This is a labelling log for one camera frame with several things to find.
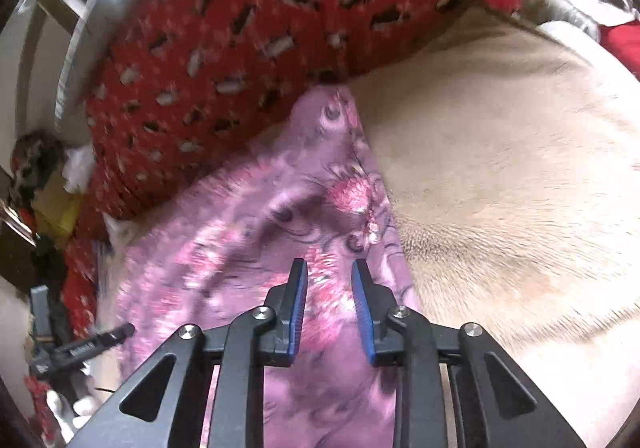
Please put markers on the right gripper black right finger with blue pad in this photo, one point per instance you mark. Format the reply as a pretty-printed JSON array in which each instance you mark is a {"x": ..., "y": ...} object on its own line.
[{"x": 447, "y": 375}]

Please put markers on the beige fleece blanket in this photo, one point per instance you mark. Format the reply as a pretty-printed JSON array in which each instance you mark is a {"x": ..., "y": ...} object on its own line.
[{"x": 512, "y": 170}]

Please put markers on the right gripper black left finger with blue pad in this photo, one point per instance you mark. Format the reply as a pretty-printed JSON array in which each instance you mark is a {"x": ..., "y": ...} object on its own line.
[{"x": 206, "y": 387}]

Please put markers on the red patterned pillow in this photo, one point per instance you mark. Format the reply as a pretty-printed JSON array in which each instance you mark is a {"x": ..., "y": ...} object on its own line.
[{"x": 183, "y": 80}]

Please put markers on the plain red cloth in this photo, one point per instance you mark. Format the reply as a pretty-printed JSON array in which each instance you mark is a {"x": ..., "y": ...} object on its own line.
[{"x": 623, "y": 42}]

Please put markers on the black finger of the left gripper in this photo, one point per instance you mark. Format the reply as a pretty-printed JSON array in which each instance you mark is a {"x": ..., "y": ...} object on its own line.
[{"x": 100, "y": 343}]

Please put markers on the purple pink floral garment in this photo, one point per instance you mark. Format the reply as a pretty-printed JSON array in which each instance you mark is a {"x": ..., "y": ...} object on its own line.
[{"x": 312, "y": 190}]

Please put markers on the white crumpled cloth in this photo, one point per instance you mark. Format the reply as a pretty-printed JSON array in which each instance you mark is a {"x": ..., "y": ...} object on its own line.
[{"x": 78, "y": 168}]

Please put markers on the yellow object on clutter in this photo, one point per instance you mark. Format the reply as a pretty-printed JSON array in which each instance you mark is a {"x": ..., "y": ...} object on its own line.
[{"x": 56, "y": 210}]

